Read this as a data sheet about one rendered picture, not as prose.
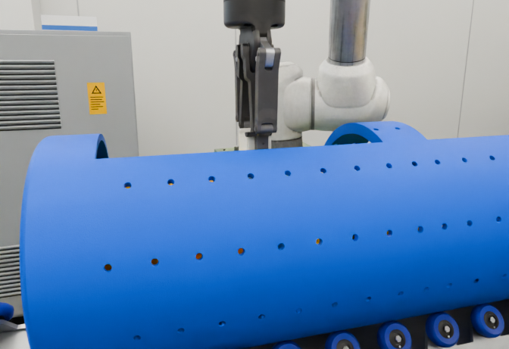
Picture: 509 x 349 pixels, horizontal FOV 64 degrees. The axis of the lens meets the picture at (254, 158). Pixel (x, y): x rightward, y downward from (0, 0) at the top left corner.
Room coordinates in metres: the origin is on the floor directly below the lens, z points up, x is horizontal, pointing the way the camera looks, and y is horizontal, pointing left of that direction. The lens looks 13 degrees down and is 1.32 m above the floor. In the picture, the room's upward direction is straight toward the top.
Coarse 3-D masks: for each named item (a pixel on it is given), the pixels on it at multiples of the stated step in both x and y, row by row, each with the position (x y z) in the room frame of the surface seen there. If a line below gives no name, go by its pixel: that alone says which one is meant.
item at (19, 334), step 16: (496, 304) 0.60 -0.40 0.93; (400, 320) 0.56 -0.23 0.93; (416, 320) 0.56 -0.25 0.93; (464, 320) 0.56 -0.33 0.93; (0, 336) 0.52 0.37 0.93; (16, 336) 0.52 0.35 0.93; (320, 336) 0.52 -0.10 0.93; (368, 336) 0.52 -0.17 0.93; (416, 336) 0.52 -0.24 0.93; (464, 336) 0.52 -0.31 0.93
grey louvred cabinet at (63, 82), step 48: (0, 48) 1.81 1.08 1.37; (48, 48) 1.86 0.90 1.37; (96, 48) 1.92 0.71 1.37; (0, 96) 1.80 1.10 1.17; (48, 96) 1.85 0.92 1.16; (96, 96) 1.91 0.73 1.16; (0, 144) 1.79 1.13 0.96; (0, 192) 1.78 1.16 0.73; (0, 240) 1.78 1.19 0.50; (0, 288) 1.76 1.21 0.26
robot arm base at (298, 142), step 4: (288, 140) 1.17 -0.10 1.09; (292, 140) 1.17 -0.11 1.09; (296, 140) 1.18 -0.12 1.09; (300, 140) 1.20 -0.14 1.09; (272, 144) 1.16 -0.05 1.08; (276, 144) 1.16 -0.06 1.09; (280, 144) 1.16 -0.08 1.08; (284, 144) 1.16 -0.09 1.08; (288, 144) 1.16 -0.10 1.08; (292, 144) 1.17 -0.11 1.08; (296, 144) 1.18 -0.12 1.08; (300, 144) 1.20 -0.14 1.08; (236, 148) 1.20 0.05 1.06
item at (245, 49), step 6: (246, 48) 0.51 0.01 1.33; (246, 54) 0.50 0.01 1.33; (246, 60) 0.50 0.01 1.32; (246, 66) 0.50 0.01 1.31; (246, 72) 0.50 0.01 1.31; (246, 78) 0.50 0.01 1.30; (252, 78) 0.50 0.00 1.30; (252, 84) 0.50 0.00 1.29; (252, 90) 0.50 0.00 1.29; (252, 96) 0.50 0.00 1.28; (252, 102) 0.50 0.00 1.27; (252, 108) 0.49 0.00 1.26; (252, 114) 0.49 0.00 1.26; (252, 120) 0.49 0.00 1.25; (252, 126) 0.49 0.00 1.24; (246, 132) 0.49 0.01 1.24; (252, 132) 0.49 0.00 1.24
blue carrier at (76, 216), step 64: (384, 128) 0.54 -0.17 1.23; (64, 192) 0.38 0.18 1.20; (128, 192) 0.39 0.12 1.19; (192, 192) 0.40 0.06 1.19; (256, 192) 0.41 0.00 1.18; (320, 192) 0.43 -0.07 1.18; (384, 192) 0.45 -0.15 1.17; (448, 192) 0.46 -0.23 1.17; (64, 256) 0.34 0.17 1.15; (128, 256) 0.36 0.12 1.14; (192, 256) 0.37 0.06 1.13; (256, 256) 0.38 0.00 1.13; (320, 256) 0.40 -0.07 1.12; (384, 256) 0.42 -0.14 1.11; (448, 256) 0.44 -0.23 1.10; (64, 320) 0.33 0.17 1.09; (128, 320) 0.35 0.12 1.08; (192, 320) 0.36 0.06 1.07; (256, 320) 0.39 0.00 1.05; (320, 320) 0.41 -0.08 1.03; (384, 320) 0.46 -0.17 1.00
